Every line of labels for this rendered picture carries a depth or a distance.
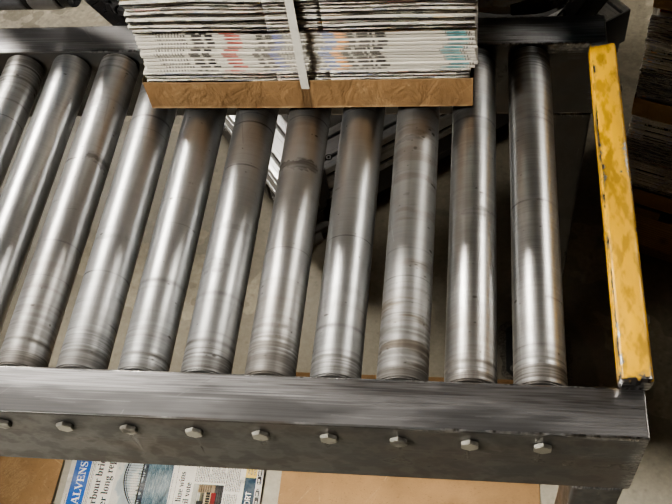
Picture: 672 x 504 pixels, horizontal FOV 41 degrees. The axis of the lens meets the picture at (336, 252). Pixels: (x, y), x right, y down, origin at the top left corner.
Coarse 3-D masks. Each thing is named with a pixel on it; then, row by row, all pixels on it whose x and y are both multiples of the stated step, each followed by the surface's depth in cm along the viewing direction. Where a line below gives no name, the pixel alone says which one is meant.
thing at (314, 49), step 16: (272, 0) 93; (304, 0) 92; (272, 16) 94; (304, 16) 94; (320, 16) 94; (272, 32) 96; (288, 32) 96; (304, 32) 96; (320, 32) 96; (272, 48) 98; (288, 48) 98; (304, 48) 98; (320, 48) 98; (288, 64) 100; (320, 64) 100
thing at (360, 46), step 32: (320, 0) 92; (352, 0) 91; (384, 0) 91; (416, 0) 91; (448, 0) 90; (352, 32) 95; (384, 32) 95; (416, 32) 94; (448, 32) 94; (352, 64) 99; (384, 64) 98; (416, 64) 98; (448, 64) 98
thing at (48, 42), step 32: (0, 32) 120; (32, 32) 119; (64, 32) 119; (96, 32) 118; (128, 32) 117; (480, 32) 110; (512, 32) 109; (544, 32) 109; (576, 32) 108; (0, 64) 119; (96, 64) 118; (576, 64) 110; (576, 96) 114
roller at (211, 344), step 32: (256, 128) 105; (256, 160) 103; (224, 192) 100; (256, 192) 101; (224, 224) 97; (256, 224) 99; (224, 256) 95; (224, 288) 93; (192, 320) 92; (224, 320) 91; (192, 352) 89; (224, 352) 89
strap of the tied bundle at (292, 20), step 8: (288, 0) 92; (288, 8) 93; (288, 16) 94; (296, 24) 94; (296, 32) 95; (296, 40) 96; (296, 48) 97; (296, 56) 98; (296, 64) 99; (304, 64) 99; (304, 72) 100; (304, 80) 101; (304, 88) 102
